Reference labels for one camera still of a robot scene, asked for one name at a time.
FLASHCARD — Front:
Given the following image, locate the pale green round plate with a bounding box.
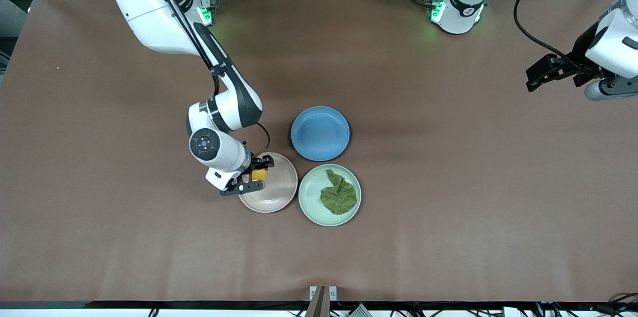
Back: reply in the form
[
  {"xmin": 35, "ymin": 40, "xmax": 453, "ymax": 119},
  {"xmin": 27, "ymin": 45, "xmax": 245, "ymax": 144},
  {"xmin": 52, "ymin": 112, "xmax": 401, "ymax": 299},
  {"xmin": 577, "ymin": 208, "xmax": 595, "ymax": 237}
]
[{"xmin": 298, "ymin": 163, "xmax": 362, "ymax": 227}]

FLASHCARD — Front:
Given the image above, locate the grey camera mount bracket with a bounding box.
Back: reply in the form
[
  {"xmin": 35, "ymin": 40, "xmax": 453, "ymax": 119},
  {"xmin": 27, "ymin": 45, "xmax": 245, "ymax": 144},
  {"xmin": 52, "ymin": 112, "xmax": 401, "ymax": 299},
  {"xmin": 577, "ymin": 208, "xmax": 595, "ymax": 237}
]
[{"xmin": 305, "ymin": 285, "xmax": 338, "ymax": 317}]

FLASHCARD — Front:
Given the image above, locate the beige round plate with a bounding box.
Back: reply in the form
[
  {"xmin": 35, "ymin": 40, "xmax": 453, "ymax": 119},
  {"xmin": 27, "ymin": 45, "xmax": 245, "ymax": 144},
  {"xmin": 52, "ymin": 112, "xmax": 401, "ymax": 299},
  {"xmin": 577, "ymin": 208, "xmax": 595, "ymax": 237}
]
[{"xmin": 238, "ymin": 152, "xmax": 299, "ymax": 214}]

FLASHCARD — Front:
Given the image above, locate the green lettuce leaf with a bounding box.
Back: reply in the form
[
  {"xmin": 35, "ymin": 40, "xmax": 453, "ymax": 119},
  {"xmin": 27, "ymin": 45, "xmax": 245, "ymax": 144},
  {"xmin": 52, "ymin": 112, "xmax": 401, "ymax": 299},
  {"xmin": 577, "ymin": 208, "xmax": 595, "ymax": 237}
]
[{"xmin": 319, "ymin": 168, "xmax": 358, "ymax": 216}]

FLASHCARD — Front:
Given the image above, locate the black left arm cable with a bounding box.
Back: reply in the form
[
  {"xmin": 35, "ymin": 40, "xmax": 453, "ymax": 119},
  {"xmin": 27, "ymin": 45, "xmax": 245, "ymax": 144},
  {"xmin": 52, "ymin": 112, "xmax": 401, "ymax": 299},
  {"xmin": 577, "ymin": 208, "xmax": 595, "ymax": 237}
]
[{"xmin": 513, "ymin": 0, "xmax": 588, "ymax": 74}]

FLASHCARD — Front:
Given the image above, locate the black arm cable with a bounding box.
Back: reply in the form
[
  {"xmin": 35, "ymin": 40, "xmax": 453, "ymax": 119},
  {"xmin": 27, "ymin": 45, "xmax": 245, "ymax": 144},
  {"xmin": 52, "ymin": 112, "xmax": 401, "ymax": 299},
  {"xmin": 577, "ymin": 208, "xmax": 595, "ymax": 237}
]
[
  {"xmin": 513, "ymin": 0, "xmax": 588, "ymax": 74},
  {"xmin": 150, "ymin": 0, "xmax": 272, "ymax": 157}
]

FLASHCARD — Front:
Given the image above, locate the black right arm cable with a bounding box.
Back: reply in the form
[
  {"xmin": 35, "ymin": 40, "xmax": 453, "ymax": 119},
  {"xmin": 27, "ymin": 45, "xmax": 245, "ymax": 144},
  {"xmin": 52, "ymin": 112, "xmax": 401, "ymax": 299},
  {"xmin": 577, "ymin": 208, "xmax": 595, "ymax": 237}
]
[{"xmin": 150, "ymin": 0, "xmax": 272, "ymax": 157}]

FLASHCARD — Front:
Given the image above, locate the blue round plate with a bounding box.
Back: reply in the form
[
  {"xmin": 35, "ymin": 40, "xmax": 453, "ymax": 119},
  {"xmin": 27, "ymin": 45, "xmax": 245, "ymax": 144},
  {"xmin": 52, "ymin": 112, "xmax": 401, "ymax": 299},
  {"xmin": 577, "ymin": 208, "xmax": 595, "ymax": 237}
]
[{"xmin": 290, "ymin": 106, "xmax": 351, "ymax": 162}]

